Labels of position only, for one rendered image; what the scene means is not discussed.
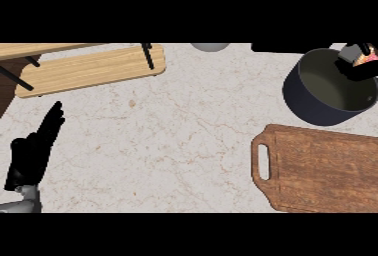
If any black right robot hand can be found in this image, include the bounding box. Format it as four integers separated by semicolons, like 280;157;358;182
335;55;378;82

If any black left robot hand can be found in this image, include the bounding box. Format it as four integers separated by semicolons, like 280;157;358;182
3;100;66;192

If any pink frosted cupcake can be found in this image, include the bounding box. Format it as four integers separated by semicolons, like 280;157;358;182
338;43;378;68

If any dark grey pot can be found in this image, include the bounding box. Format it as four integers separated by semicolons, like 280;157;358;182
280;48;378;127

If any brown wooden cutting board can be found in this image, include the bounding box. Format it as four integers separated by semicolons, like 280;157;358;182
249;123;378;214

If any dark brown wooden panel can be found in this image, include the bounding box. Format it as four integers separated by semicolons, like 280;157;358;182
0;55;41;118

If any black metal rack strut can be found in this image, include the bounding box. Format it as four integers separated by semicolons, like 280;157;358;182
140;43;156;71
0;65;35;92
23;55;42;68

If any grey round object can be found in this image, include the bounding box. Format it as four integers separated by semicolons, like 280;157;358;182
189;43;231;53

